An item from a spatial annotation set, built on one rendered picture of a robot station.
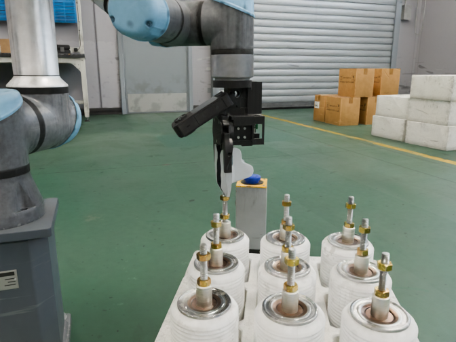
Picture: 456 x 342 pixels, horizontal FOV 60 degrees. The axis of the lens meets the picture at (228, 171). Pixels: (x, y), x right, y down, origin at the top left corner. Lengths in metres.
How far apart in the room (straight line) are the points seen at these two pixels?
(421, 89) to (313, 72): 3.26
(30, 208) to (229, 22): 0.48
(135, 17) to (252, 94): 0.25
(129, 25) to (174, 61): 5.17
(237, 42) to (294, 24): 5.67
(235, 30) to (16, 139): 0.42
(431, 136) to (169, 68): 3.64
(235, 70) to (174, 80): 5.07
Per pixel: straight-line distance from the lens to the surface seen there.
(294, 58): 6.33
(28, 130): 0.81
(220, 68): 0.70
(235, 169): 0.72
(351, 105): 4.47
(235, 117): 0.70
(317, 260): 0.87
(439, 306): 1.16
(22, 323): 0.86
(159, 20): 0.60
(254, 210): 0.91
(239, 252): 0.76
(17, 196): 0.80
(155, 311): 1.03
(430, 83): 3.39
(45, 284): 0.84
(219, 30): 0.70
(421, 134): 3.43
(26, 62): 0.88
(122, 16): 0.60
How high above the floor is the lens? 0.56
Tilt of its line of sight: 14 degrees down
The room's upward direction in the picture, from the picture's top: straight up
